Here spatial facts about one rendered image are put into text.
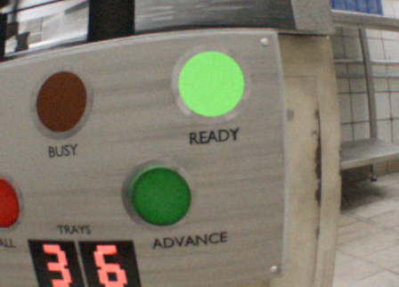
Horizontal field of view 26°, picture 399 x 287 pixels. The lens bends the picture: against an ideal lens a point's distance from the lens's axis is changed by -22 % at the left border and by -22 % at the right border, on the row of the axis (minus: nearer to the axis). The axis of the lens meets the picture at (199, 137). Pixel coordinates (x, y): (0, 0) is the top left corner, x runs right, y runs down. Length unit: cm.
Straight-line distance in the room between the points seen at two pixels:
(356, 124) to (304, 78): 421
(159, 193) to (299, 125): 10
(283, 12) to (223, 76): 6
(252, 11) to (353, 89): 415
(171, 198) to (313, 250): 11
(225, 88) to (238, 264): 9
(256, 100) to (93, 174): 9
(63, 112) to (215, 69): 8
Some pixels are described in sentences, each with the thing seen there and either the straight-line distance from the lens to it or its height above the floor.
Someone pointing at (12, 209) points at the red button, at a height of 76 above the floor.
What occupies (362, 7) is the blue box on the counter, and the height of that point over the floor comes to 92.
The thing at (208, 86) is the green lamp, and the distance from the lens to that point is 51.
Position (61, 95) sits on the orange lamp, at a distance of 50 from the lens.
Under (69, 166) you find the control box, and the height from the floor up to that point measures 78.
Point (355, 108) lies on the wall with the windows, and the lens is 476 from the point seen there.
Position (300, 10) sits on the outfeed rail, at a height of 85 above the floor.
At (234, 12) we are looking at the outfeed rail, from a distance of 65.
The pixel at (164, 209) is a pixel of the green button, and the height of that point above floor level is 75.
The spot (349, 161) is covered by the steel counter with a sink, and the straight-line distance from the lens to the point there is 400.
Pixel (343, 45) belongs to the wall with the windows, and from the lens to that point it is 473.
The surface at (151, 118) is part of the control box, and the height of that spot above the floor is 80.
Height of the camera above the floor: 85
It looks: 7 degrees down
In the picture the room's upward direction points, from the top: 4 degrees counter-clockwise
